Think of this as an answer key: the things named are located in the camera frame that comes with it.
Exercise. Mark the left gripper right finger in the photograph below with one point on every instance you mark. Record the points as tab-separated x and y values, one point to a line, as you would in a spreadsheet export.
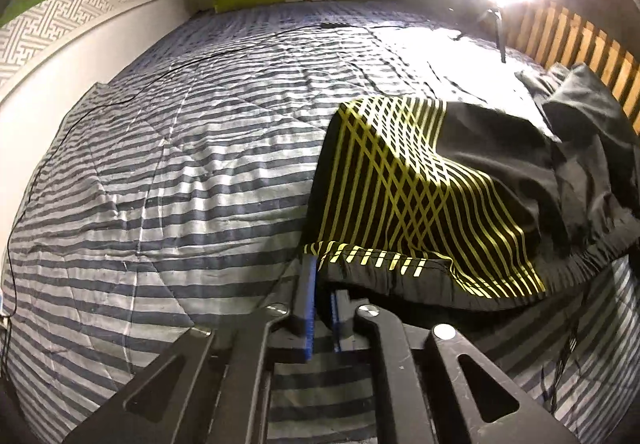
340	318

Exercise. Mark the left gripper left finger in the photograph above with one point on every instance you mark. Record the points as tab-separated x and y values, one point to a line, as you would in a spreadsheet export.
302	313

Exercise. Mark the black yellow striped shorts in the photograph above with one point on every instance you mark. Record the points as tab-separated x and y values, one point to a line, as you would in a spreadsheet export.
462	206

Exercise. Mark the striped blue white bedspread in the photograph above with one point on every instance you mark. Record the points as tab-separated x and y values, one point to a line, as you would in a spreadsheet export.
176	197

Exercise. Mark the dark grey clothes pile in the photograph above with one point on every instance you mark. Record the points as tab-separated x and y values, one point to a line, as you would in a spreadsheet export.
585	123

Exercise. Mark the wooden slatted headboard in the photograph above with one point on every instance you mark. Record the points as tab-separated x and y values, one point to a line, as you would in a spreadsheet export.
550	34

